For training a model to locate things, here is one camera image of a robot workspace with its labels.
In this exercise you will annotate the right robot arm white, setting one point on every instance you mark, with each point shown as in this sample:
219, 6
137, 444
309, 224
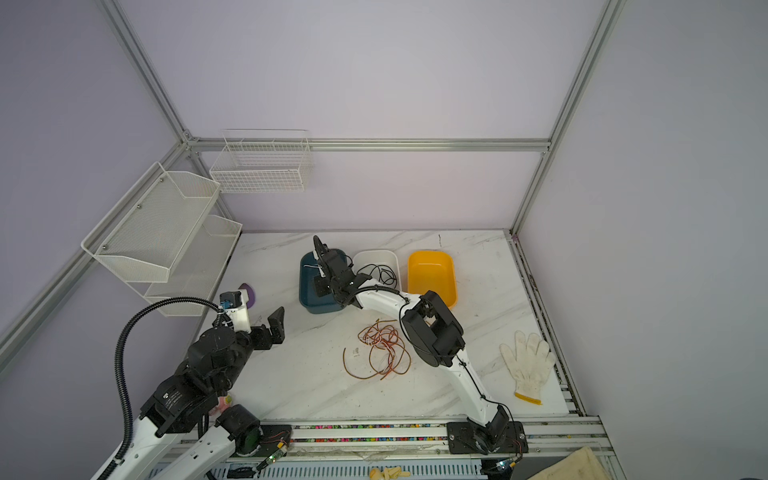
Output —
436, 336

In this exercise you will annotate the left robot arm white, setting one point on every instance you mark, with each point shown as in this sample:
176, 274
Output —
182, 403

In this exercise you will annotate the teal plastic bin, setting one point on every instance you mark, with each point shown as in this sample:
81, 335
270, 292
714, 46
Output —
308, 297

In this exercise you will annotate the white wire basket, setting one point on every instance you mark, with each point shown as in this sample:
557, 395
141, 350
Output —
263, 161

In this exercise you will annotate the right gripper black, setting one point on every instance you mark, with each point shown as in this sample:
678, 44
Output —
319, 289

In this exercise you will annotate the white plastic bin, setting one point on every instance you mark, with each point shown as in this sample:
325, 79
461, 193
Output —
382, 265

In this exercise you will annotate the white work glove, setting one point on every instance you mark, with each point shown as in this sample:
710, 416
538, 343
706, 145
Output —
530, 363

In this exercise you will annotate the pink small toy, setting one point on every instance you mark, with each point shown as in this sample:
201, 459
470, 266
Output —
224, 403

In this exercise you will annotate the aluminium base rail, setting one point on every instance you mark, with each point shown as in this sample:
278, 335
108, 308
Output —
418, 449

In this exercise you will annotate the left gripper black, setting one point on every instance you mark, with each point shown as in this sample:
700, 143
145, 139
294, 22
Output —
265, 341

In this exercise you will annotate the yellow plastic bin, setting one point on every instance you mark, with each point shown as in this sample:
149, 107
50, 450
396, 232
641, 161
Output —
430, 270

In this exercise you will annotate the white mesh two-tier shelf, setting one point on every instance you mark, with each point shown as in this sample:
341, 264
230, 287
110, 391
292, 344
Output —
164, 238

